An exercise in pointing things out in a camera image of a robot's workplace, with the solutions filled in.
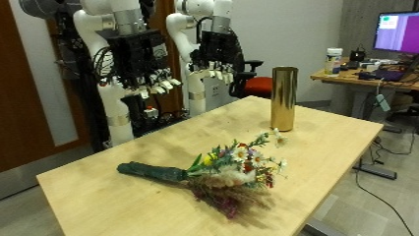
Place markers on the black flat table foot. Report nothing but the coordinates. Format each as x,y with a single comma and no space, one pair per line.
376,171

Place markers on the wooden office desk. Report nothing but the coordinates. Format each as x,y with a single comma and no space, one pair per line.
344,76

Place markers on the pale hanging tag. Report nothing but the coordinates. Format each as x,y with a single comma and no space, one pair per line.
382,102

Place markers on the small black desk device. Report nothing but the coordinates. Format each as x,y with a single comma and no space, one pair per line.
356,55

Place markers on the tall gold cylinder vase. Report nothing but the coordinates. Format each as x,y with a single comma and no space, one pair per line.
283,98

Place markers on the red emergency stop button box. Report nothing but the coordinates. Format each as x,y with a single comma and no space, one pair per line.
150,112

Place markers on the black office chair red seat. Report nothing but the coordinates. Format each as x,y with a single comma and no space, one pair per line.
257,86

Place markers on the flower bouquet with green wrap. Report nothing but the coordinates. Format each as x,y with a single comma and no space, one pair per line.
226,170

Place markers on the white wipes canister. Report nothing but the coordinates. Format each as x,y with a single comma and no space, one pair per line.
334,62

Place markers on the brown wooden door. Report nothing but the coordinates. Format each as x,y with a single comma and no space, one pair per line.
18,108

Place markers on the computer monitor with purple screen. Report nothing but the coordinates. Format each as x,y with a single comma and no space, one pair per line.
399,32

